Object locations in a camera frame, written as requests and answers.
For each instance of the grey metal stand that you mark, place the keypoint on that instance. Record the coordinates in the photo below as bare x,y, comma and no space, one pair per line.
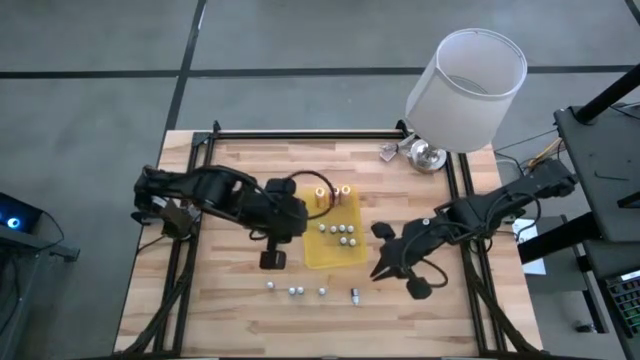
30,240

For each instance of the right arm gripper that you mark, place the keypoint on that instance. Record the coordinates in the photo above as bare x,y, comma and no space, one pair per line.
415,240

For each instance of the silver lamp white shade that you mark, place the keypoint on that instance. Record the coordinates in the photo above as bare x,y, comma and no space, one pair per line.
465,100

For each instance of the crumpled clear plastic wrap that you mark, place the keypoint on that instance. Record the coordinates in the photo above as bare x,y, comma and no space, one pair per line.
390,151

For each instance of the black computer blue light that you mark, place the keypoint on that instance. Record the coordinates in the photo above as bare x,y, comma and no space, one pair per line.
20,210

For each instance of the black keyboard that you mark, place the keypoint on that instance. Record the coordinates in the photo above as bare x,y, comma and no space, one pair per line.
627,305

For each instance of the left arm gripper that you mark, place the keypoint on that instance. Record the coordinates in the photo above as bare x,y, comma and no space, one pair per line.
280,215

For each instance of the black round pole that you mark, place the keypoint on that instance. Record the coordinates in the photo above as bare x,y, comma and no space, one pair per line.
610,92

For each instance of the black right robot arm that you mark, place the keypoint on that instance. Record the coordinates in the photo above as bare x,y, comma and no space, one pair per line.
500,205

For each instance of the black cart beam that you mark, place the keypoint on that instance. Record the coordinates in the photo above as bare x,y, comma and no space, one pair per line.
550,245

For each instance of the orange squeeze bottle yellow tip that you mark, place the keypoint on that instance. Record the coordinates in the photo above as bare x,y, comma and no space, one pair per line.
320,196

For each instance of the small black floor box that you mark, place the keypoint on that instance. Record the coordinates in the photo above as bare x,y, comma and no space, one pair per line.
585,328

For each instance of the white paper sheet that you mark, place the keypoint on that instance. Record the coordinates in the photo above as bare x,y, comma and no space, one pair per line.
527,232

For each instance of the black aluminium table frame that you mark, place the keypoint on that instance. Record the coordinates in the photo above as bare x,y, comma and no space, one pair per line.
310,135

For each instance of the black side cart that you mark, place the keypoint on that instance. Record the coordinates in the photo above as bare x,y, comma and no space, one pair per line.
600,175

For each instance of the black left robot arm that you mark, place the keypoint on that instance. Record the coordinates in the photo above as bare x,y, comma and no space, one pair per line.
200,187

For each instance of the yellow translucent plastic bin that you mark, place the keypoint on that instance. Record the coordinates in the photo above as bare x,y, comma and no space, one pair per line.
325,255

